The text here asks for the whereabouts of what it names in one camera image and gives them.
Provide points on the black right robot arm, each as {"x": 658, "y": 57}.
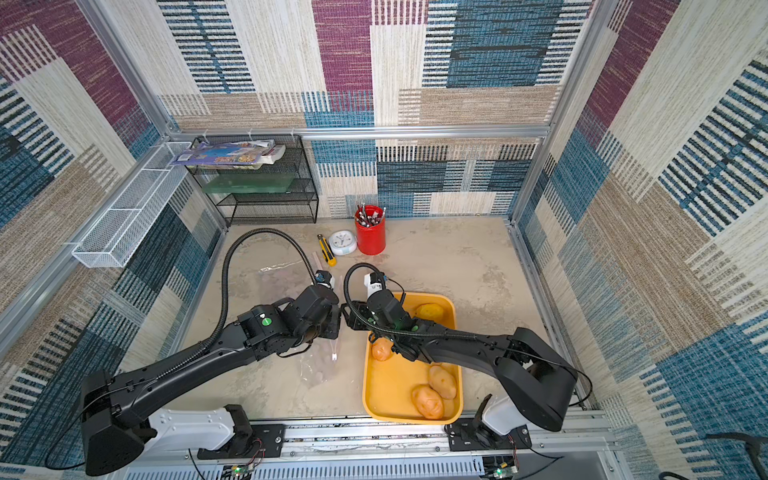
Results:
{"x": 537, "y": 380}

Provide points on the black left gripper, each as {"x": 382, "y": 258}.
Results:
{"x": 335, "y": 324}

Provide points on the red ribbed pen cup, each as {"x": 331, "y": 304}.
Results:
{"x": 371, "y": 231}

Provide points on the colourful book on rack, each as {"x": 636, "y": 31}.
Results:
{"x": 232, "y": 155}

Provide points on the orange potato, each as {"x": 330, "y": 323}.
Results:
{"x": 382, "y": 349}

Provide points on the yellow utility knife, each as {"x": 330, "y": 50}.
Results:
{"x": 326, "y": 250}

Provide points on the brown potato lower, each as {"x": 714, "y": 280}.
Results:
{"x": 428, "y": 402}

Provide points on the brown potato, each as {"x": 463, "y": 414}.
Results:
{"x": 442, "y": 382}
{"x": 428, "y": 402}

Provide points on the yellow plastic tray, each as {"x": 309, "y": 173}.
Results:
{"x": 388, "y": 386}

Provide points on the white wire wall basket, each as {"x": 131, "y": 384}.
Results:
{"x": 118, "y": 232}

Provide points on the green tray in rack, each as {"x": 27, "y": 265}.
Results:
{"x": 249, "y": 184}

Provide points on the clear zipper bag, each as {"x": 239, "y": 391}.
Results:
{"x": 284, "y": 279}
{"x": 320, "y": 363}

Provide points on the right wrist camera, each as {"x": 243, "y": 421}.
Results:
{"x": 374, "y": 282}

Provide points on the white round clock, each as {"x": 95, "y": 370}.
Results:
{"x": 342, "y": 243}

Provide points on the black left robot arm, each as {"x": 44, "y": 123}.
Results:
{"x": 124, "y": 417}

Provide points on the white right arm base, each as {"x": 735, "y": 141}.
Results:
{"x": 501, "y": 415}

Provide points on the yellow lemon-like potato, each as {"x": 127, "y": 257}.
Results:
{"x": 430, "y": 311}

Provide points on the black wire shelf rack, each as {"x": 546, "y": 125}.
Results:
{"x": 300, "y": 204}

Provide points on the brown potato upper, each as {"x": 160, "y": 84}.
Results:
{"x": 442, "y": 382}

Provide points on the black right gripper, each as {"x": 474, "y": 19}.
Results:
{"x": 352, "y": 315}

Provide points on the aluminium front rail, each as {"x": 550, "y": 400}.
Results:
{"x": 360, "y": 447}

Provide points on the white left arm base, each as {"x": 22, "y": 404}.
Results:
{"x": 187, "y": 430}

